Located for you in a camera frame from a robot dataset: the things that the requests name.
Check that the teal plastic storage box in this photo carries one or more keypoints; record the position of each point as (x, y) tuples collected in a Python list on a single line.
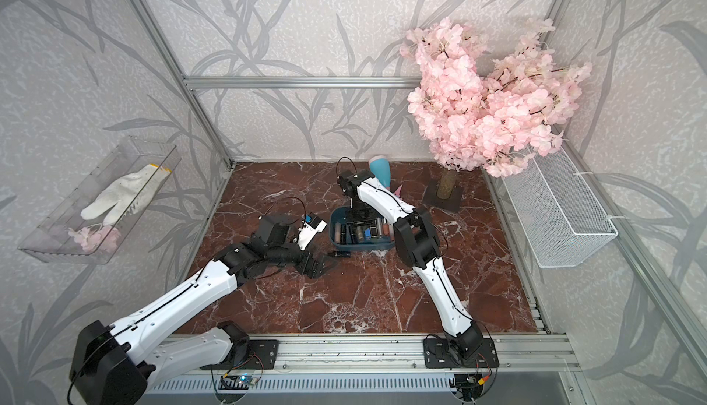
[(380, 243)]

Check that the circuit board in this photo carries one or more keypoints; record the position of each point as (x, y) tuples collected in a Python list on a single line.
[(240, 382), (468, 387)]

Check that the aluminium front rail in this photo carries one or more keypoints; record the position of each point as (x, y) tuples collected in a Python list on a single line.
[(352, 354)]

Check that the pink flower on shelf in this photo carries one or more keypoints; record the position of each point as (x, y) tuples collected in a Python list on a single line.
[(96, 238)]

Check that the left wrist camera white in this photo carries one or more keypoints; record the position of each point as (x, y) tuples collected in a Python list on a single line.
[(312, 226)]

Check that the white wire mesh basket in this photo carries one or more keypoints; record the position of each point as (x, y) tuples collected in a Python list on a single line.
[(561, 217)]

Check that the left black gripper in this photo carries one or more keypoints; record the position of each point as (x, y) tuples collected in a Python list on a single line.
[(315, 271)]

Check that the black lipstick lying sideways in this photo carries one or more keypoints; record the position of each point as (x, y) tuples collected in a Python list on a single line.
[(339, 254)]

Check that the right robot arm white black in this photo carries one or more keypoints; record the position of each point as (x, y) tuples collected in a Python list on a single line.
[(418, 247)]

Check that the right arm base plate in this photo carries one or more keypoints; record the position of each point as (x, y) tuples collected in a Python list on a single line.
[(437, 354)]

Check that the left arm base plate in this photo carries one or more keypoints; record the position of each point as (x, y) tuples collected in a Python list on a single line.
[(255, 355)]

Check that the white cotton glove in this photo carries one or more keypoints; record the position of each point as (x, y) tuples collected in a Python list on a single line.
[(127, 195)]

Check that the pink artificial blossom tree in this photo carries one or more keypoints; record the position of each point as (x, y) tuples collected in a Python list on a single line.
[(497, 122)]

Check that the right circuit board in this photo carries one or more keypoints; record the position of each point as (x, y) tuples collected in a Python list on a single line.
[(468, 387)]

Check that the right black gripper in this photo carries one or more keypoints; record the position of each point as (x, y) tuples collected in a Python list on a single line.
[(368, 218)]

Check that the clear acrylic wall shelf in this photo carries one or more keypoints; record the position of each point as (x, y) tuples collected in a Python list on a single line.
[(93, 221)]

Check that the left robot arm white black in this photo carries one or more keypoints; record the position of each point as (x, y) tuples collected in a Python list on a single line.
[(118, 363)]

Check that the left circuit board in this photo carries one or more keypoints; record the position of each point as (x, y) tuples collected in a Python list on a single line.
[(240, 382)]

